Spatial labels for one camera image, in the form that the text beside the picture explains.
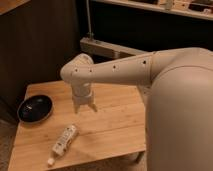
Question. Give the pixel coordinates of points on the white plastic bottle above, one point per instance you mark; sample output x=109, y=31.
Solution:
x=62, y=144

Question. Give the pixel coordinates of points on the wooden table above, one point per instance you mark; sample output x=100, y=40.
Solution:
x=116, y=128

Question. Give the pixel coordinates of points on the dark wooden cabinet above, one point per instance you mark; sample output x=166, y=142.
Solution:
x=36, y=40

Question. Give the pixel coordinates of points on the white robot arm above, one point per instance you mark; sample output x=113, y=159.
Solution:
x=179, y=109

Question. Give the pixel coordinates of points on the black ceramic bowl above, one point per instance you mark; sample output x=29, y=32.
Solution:
x=35, y=109

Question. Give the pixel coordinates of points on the wooden shelf with items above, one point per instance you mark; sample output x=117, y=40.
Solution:
x=187, y=8

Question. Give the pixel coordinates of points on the metal pole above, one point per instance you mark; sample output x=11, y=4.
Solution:
x=90, y=31

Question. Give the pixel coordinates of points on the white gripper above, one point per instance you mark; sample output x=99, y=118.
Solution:
x=82, y=94

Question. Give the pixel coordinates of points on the grey metal beam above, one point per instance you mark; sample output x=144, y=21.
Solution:
x=105, y=49

